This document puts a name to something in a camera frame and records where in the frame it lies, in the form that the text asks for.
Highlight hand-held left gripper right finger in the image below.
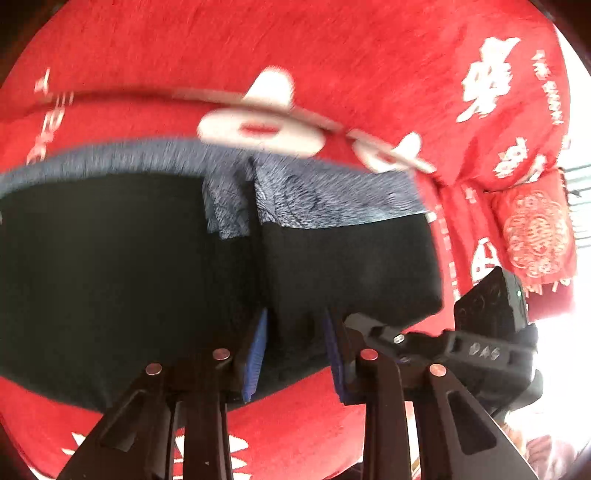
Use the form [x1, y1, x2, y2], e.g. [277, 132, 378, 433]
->
[324, 308, 539, 480]

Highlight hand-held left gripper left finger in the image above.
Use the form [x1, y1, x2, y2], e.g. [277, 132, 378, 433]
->
[58, 307, 270, 480]

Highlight black pants with blue stripes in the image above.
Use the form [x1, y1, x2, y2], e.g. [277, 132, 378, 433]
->
[0, 137, 447, 412]

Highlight red patterned cushion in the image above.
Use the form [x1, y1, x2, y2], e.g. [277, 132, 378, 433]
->
[488, 174, 579, 291]

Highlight red printed blanket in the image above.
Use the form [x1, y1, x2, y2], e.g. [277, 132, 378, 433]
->
[0, 0, 583, 480]

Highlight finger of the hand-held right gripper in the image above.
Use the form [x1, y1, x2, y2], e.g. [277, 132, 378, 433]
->
[345, 313, 457, 366]

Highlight person's right hand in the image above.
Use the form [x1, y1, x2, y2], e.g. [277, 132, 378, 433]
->
[501, 411, 576, 480]

